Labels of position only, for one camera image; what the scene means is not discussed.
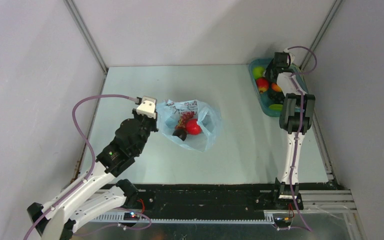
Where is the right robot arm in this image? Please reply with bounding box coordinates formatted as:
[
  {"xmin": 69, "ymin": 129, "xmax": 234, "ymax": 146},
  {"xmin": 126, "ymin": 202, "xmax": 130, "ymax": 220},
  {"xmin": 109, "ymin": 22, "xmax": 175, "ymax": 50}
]
[{"xmin": 265, "ymin": 51, "xmax": 316, "ymax": 209}]

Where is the aluminium corner post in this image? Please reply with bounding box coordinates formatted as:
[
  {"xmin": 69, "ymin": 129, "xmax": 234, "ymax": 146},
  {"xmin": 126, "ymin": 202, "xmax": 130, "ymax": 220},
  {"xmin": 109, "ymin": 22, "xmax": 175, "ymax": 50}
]
[
  {"xmin": 309, "ymin": 0, "xmax": 344, "ymax": 53},
  {"xmin": 62, "ymin": 0, "xmax": 109, "ymax": 74}
]

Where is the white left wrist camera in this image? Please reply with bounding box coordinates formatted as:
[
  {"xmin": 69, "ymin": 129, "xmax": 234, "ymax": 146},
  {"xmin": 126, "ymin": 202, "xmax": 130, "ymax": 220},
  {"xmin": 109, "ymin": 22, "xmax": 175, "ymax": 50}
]
[{"xmin": 136, "ymin": 96, "xmax": 158, "ymax": 120}]

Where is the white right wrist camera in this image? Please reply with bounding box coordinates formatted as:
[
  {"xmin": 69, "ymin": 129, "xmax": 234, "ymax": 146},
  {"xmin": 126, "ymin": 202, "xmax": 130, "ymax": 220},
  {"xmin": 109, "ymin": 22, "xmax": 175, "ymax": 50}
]
[{"xmin": 283, "ymin": 48, "xmax": 296, "ymax": 66}]

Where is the controller board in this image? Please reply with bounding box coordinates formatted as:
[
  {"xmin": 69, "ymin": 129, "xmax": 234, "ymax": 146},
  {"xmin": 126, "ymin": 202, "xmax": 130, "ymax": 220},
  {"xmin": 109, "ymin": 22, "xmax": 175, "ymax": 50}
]
[
  {"xmin": 274, "ymin": 217, "xmax": 291, "ymax": 223},
  {"xmin": 123, "ymin": 212, "xmax": 141, "ymax": 221}
]

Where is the red fake grape bunch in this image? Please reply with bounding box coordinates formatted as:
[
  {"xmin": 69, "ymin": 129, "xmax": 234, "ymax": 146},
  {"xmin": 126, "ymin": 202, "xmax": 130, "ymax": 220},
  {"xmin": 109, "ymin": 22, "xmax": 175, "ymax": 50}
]
[{"xmin": 175, "ymin": 111, "xmax": 196, "ymax": 130}]

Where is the orange green fake mango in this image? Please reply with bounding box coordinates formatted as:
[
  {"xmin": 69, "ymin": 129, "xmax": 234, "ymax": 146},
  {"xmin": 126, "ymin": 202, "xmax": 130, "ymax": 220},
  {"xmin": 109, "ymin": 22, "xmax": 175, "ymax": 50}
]
[{"xmin": 271, "ymin": 82, "xmax": 282, "ymax": 93}]

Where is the red yellow fake apple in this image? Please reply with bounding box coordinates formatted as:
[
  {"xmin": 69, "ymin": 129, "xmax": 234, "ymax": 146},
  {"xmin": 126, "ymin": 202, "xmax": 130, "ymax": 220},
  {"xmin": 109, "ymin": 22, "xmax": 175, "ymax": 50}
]
[{"xmin": 255, "ymin": 77, "xmax": 270, "ymax": 94}]

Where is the right controller board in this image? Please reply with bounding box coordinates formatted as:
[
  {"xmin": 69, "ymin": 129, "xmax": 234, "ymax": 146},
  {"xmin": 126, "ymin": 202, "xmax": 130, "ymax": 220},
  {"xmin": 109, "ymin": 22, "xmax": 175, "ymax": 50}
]
[{"xmin": 274, "ymin": 217, "xmax": 291, "ymax": 223}]

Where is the dark purple fake grape bunch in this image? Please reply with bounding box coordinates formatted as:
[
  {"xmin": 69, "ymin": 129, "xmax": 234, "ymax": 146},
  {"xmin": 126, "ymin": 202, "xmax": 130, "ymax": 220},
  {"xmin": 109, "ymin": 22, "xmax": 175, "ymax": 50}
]
[{"xmin": 268, "ymin": 91, "xmax": 285, "ymax": 105}]

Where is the dark plum fake fruit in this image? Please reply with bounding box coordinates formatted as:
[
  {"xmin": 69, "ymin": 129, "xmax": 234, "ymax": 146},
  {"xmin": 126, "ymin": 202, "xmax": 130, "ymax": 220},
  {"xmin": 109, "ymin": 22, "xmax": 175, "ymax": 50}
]
[{"xmin": 172, "ymin": 128, "xmax": 188, "ymax": 141}]

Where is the light blue printed plastic bag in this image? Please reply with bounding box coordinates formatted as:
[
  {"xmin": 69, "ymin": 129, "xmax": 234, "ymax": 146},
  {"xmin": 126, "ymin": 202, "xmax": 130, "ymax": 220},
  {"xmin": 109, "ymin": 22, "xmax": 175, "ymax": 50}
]
[{"xmin": 156, "ymin": 99, "xmax": 222, "ymax": 152}]

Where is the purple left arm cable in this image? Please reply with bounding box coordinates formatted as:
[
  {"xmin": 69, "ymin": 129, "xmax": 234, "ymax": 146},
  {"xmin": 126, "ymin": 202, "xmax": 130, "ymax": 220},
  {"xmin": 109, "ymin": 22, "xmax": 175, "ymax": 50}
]
[{"xmin": 23, "ymin": 94, "xmax": 153, "ymax": 240}]

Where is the teal plastic basin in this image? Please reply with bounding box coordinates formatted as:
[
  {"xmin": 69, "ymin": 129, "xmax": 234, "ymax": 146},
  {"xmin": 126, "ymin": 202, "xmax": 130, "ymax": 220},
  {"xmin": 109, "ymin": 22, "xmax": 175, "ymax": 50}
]
[{"xmin": 248, "ymin": 57, "xmax": 310, "ymax": 118}]

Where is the green fake apple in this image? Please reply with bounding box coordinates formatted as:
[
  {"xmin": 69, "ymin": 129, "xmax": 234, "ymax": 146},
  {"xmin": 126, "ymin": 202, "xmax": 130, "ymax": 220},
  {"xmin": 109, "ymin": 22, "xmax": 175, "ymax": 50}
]
[{"xmin": 251, "ymin": 66, "xmax": 266, "ymax": 80}]

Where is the green fake starfruit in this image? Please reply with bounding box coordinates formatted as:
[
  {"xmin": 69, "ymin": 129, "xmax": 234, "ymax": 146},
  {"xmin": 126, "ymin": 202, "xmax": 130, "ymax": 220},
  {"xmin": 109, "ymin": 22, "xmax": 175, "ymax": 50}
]
[{"xmin": 269, "ymin": 104, "xmax": 283, "ymax": 112}]

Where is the left controller board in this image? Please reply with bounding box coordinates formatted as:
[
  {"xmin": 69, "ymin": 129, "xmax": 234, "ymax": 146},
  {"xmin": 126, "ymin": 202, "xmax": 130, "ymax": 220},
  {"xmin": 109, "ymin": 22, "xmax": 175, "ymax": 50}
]
[{"xmin": 123, "ymin": 212, "xmax": 141, "ymax": 221}]

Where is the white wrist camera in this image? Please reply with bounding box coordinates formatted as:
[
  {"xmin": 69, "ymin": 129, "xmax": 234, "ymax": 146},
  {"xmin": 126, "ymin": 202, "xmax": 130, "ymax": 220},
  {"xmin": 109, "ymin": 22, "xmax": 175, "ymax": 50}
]
[
  {"xmin": 136, "ymin": 96, "xmax": 158, "ymax": 120},
  {"xmin": 283, "ymin": 48, "xmax": 296, "ymax": 66}
]

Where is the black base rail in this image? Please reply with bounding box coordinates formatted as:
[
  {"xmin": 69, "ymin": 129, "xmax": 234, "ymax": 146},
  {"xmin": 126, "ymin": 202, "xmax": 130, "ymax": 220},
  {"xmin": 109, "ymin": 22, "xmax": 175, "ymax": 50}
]
[{"xmin": 92, "ymin": 180, "xmax": 304, "ymax": 220}]

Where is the right aluminium corner post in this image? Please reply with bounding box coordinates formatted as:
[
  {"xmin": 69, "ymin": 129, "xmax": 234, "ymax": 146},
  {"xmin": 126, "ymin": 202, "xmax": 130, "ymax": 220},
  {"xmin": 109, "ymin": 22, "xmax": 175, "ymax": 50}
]
[{"xmin": 309, "ymin": 0, "xmax": 344, "ymax": 53}]

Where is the left aluminium corner post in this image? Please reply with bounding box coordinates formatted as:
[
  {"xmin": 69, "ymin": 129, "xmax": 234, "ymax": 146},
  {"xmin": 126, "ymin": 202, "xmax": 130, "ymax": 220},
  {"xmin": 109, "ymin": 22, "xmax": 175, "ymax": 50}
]
[{"xmin": 62, "ymin": 0, "xmax": 109, "ymax": 74}]

